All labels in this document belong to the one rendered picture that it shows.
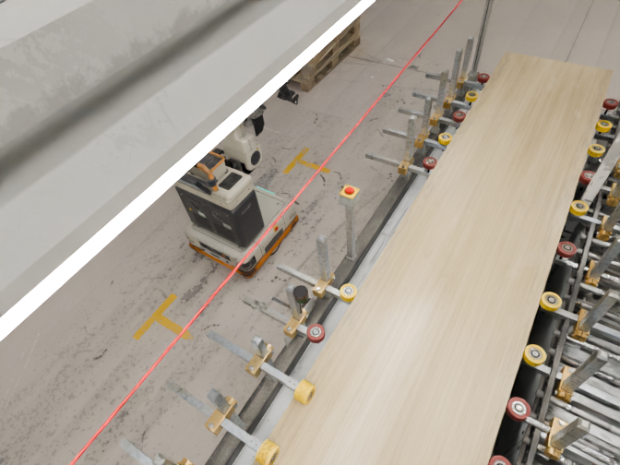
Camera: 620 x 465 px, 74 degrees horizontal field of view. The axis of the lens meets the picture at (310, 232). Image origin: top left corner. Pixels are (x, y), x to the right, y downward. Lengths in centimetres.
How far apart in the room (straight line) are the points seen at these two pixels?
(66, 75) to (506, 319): 184
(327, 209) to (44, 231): 320
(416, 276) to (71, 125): 177
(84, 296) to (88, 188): 327
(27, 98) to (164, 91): 11
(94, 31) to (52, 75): 4
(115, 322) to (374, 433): 219
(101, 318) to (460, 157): 269
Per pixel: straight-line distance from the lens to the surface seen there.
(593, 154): 288
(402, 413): 174
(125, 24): 38
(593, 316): 203
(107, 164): 37
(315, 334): 185
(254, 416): 198
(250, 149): 286
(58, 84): 35
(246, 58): 46
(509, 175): 256
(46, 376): 341
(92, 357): 330
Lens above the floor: 256
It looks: 50 degrees down
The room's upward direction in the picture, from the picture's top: 9 degrees counter-clockwise
